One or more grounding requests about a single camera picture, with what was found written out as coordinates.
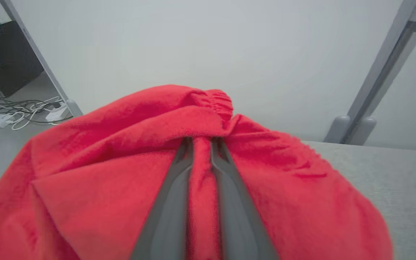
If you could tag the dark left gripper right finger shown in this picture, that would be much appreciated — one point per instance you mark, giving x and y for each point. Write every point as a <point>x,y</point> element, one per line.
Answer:
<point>240,231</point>

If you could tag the red shorts with white trim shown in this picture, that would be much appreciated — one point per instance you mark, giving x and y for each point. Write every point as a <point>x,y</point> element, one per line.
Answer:
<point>103,180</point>

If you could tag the grey cylindrical post foot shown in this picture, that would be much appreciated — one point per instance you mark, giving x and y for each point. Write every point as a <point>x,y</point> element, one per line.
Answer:
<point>338,130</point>
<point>365,130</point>
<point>74,108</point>

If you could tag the grey metal partition post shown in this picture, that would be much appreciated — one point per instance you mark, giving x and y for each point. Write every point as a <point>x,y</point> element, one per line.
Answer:
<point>31,39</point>
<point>385,65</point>

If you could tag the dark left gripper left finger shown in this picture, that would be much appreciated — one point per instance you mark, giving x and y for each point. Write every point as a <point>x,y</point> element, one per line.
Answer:
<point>168,224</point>

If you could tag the white power strip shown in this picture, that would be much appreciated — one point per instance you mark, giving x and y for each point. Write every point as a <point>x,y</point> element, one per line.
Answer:
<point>56,115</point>

